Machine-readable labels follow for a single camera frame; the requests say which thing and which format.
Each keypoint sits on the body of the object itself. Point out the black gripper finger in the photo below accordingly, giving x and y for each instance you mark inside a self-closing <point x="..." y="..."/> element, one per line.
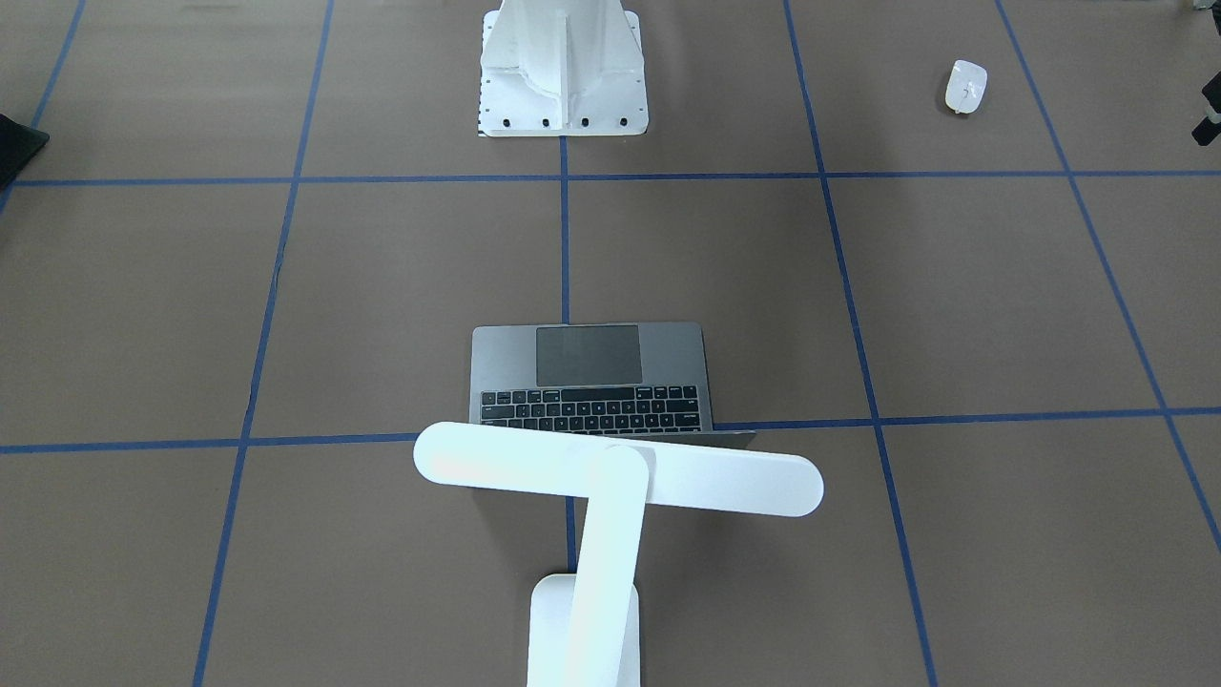
<point x="1207" y="130"/>

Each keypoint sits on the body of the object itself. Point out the grey laptop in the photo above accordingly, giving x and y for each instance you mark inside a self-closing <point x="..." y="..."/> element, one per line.
<point x="646" y="381"/>

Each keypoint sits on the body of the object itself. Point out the black mouse pad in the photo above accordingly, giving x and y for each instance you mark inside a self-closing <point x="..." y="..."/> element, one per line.
<point x="19" y="145"/>

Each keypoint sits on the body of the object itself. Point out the white computer mouse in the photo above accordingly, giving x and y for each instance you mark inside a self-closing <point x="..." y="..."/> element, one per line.
<point x="965" y="87"/>

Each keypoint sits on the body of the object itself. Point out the white desk lamp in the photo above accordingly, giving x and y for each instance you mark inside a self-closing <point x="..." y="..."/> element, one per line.
<point x="584" y="626"/>

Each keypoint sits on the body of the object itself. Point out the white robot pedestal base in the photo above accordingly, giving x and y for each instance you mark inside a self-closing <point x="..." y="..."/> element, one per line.
<point x="562" y="68"/>

